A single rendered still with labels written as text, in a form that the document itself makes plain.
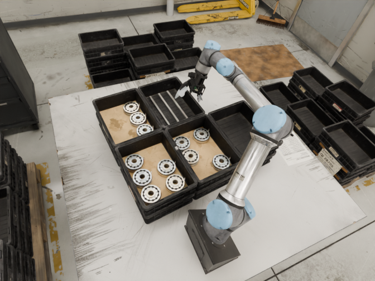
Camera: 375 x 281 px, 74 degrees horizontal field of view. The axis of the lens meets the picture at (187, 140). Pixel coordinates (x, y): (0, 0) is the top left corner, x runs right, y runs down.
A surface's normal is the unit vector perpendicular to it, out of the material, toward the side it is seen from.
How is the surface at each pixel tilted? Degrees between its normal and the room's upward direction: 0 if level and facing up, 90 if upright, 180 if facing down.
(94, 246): 0
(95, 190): 0
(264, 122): 40
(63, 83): 0
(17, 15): 90
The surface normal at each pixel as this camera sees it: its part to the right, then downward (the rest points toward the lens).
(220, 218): -0.64, -0.05
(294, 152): 0.09, -0.60
